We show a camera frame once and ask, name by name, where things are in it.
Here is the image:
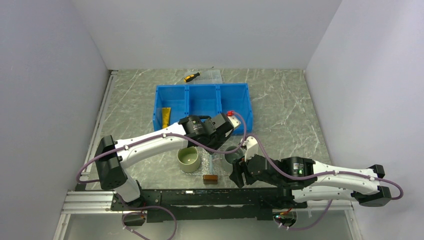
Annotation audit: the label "light green ceramic mug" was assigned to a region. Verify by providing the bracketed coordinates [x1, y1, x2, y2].
[177, 146, 201, 173]

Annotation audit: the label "clear plastic organizer box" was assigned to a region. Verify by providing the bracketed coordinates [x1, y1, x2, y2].
[183, 69, 223, 84]

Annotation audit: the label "aluminium side rail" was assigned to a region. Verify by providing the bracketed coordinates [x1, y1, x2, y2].
[53, 69, 119, 240]

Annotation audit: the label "blue three-compartment plastic bin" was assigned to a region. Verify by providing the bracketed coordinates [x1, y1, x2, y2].
[152, 83, 254, 133]

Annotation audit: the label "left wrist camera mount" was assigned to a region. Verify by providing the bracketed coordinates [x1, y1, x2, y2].
[226, 110, 242, 130]

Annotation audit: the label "yellow toothpaste tube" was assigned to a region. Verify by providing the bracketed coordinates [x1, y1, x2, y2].
[161, 107, 171, 129]

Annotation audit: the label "yellow black screwdriver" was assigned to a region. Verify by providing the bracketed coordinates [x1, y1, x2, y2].
[183, 66, 214, 83]

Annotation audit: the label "grey ceramic mug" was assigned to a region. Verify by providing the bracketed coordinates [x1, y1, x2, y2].
[222, 148, 245, 173]

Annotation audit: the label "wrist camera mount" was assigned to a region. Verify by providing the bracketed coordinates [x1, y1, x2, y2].
[242, 136, 259, 163]
[226, 110, 242, 130]

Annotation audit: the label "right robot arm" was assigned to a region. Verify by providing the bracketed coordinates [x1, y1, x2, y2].
[229, 154, 393, 208]

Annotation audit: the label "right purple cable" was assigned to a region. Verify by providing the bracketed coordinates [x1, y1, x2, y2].
[243, 133, 404, 232]

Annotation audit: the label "clear toothbrush holder brown ends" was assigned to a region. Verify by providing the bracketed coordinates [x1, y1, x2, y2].
[202, 151, 219, 186]

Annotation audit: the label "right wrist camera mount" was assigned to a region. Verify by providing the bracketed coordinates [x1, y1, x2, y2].
[242, 136, 259, 163]

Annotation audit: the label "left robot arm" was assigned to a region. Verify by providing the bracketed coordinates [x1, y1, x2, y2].
[95, 113, 241, 210]

